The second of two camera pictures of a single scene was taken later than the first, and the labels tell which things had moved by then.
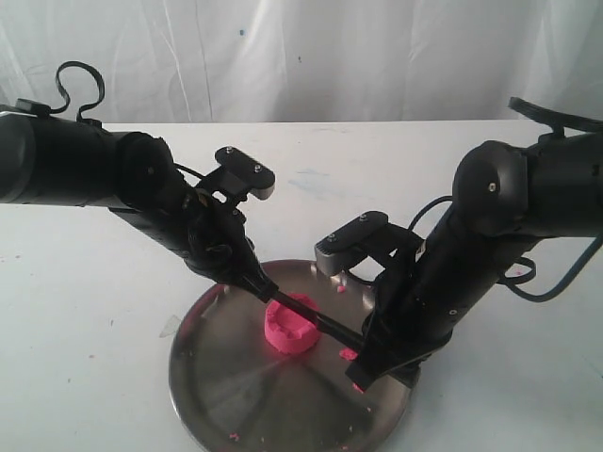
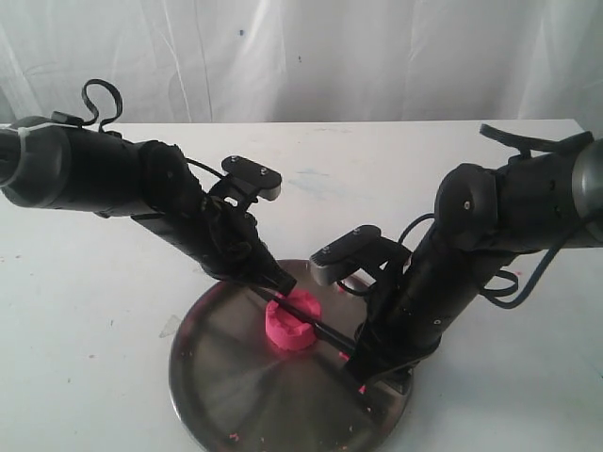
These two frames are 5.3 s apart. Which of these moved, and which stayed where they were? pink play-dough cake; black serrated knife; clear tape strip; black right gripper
Moved: black serrated knife
Stayed: pink play-dough cake; black right gripper; clear tape strip
